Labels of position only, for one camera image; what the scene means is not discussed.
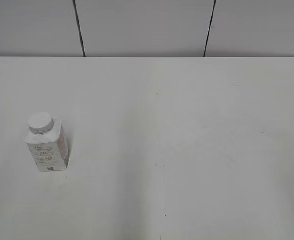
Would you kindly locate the white yogurt bottle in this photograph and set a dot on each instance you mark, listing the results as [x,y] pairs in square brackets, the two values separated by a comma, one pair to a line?
[49,151]

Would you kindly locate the white bottle cap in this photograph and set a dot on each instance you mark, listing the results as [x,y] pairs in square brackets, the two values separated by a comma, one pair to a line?
[40,123]

